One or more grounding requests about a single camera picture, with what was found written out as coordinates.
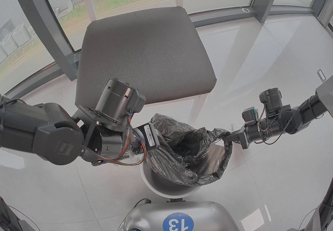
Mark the white trash bin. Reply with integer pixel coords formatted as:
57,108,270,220
140,161,206,198

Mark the black plastic bag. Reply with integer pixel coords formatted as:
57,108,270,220
144,113,233,186

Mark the window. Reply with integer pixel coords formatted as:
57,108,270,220
0,0,333,104

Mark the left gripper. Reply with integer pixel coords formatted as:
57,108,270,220
130,122,161,153

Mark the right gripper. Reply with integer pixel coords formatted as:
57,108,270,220
223,120,265,150

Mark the grey seat white frame chair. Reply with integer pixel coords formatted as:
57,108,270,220
68,0,217,127

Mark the black cable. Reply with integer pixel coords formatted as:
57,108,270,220
131,198,152,209

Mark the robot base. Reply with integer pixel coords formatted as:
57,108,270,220
118,198,240,231

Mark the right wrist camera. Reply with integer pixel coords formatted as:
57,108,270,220
242,106,259,127

